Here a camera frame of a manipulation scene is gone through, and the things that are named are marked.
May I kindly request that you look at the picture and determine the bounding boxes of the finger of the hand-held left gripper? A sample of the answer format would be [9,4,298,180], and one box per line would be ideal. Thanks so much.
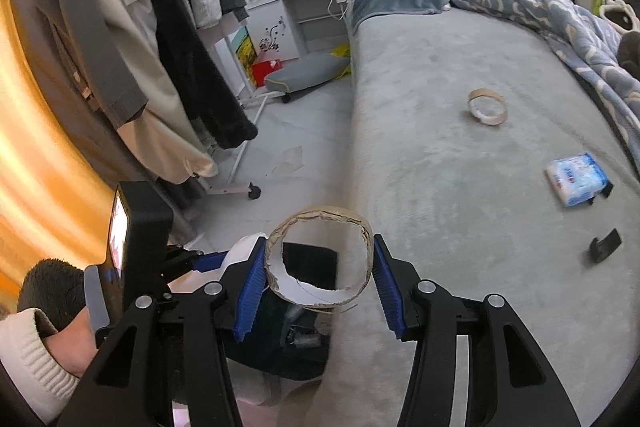
[165,244,236,280]

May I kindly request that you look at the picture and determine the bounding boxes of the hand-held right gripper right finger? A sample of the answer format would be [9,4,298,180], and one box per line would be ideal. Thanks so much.
[372,234,581,427]

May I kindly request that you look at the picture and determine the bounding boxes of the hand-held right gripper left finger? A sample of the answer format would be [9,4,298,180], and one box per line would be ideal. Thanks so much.
[57,237,268,427]

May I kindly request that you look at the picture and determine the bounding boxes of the cardboard tape roll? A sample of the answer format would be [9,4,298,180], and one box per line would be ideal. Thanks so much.
[264,205,375,314]
[467,88,508,126]

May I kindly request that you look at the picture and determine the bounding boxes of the blue white tissue pack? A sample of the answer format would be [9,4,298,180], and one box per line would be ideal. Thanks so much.
[545,152,610,208]

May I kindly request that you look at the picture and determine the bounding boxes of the black clip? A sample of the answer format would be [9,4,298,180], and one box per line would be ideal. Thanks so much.
[590,228,623,264]

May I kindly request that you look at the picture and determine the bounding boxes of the person's left hand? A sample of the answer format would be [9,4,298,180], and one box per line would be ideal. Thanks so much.
[42,309,97,379]

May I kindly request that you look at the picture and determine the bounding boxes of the white clothes rack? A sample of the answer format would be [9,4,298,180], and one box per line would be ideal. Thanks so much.
[207,92,262,198]

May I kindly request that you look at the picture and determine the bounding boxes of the grey bed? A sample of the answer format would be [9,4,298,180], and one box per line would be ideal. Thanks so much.
[320,0,640,427]

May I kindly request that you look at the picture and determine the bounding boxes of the beige coat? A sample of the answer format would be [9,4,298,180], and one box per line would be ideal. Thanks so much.
[65,0,218,182]

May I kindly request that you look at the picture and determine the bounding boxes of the person's grey fuzzy pants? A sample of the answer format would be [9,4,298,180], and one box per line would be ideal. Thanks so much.
[17,259,86,323]

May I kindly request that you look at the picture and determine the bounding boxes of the orange curtain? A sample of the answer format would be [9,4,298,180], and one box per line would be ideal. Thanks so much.
[0,0,126,298]

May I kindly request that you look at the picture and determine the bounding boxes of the black fuzzy coat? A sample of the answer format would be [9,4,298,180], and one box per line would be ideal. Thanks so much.
[137,0,258,148]

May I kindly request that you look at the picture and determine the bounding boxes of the red box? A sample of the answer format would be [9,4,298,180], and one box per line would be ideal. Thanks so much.
[250,59,283,88]

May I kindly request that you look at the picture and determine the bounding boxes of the grey cushion stool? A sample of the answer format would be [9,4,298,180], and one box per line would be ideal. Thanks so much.
[263,54,351,102]

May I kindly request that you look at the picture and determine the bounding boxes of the grey cardigan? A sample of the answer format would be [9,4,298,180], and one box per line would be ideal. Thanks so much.
[7,0,148,130]

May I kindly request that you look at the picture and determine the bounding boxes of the yellow picture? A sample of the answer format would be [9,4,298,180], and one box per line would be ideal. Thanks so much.
[232,27,258,68]

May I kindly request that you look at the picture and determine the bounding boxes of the yellow plastic bag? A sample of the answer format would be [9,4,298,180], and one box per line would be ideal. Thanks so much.
[330,46,353,80]

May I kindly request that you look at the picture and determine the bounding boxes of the white flower-shaped cat bed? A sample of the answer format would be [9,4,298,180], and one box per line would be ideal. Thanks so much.
[599,0,640,32]

